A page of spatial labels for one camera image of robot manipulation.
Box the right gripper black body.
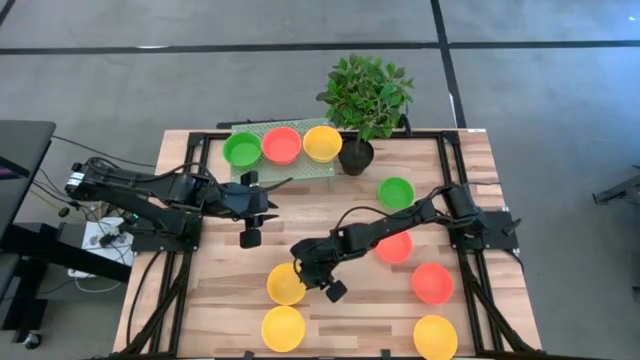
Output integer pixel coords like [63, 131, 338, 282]
[289, 234, 351, 305]

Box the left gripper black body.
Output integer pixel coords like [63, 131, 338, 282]
[218, 171, 272, 250]

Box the yellow plastic mini bowl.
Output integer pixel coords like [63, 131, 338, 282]
[302, 125, 344, 164]
[260, 305, 306, 353]
[413, 314, 459, 360]
[266, 262, 307, 306]

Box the green plastic mini bowl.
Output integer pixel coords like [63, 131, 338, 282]
[377, 176, 416, 211]
[222, 131, 263, 168]

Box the orange-red plastic mini bowl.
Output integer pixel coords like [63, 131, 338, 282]
[374, 230, 414, 265]
[411, 262, 455, 306]
[261, 126, 303, 166]

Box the pale green perforated rack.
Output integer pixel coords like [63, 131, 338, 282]
[229, 118, 336, 192]

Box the black plant pot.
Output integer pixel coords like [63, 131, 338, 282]
[337, 138, 375, 177]

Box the white power strip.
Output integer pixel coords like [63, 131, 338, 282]
[81, 217, 136, 267]

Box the green leafy small tree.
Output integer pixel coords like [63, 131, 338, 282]
[315, 53, 415, 144]

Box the black side desk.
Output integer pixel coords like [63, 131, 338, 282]
[0, 119, 134, 346]

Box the black stand leg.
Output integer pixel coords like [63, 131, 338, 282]
[592, 167, 640, 206]

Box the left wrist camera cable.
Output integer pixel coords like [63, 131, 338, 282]
[258, 177, 295, 192]

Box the black aluminium table frame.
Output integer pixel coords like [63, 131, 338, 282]
[114, 130, 542, 360]

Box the black floor cable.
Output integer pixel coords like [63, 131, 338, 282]
[51, 134, 157, 170]

